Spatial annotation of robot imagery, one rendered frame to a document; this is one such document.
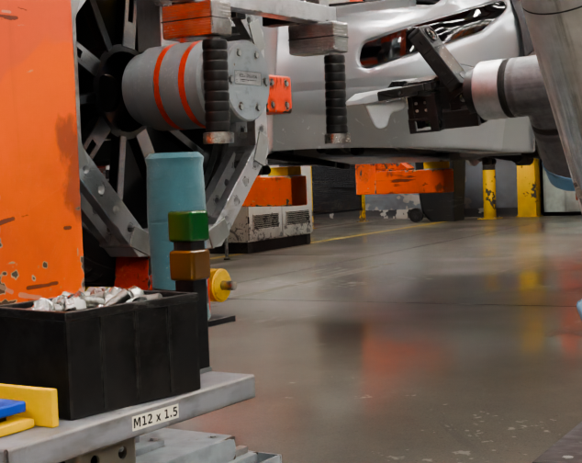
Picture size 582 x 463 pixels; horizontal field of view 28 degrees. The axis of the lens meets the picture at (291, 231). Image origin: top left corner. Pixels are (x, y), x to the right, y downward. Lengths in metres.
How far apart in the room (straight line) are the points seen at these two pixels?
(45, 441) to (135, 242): 0.68
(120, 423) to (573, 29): 0.66
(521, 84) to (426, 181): 6.14
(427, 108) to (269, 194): 4.40
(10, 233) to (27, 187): 0.06
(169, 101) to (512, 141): 2.85
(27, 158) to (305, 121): 3.15
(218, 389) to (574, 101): 0.54
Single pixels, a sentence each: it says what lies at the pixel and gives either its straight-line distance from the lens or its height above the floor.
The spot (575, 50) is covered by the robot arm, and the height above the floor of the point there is 0.83.
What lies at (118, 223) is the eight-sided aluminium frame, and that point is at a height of 0.64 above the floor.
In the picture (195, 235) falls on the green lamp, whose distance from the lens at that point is 1.47.
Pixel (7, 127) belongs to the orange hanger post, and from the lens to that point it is 1.45.
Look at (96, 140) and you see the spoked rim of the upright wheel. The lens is 1.91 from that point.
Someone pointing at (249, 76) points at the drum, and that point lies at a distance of 1.83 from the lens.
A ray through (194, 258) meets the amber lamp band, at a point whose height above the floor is 0.60.
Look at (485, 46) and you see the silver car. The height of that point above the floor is 1.15.
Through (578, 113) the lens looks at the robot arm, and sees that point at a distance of 1.40.
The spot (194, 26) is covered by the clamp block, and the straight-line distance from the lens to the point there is 1.65.
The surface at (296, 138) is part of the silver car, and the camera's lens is 4.61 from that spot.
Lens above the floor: 0.71
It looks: 3 degrees down
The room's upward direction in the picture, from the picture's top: 2 degrees counter-clockwise
